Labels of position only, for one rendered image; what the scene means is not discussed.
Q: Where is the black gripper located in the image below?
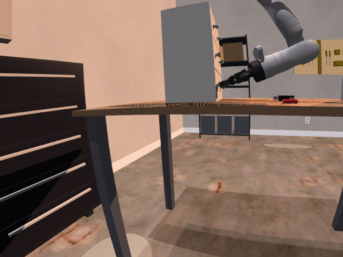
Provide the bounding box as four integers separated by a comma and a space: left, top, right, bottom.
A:
218, 59, 266, 88

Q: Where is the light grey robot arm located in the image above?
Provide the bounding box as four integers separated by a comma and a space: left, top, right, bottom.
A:
253, 0, 320, 79

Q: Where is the black 9v battery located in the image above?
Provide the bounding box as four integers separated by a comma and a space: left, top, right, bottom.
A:
279, 95, 294, 101

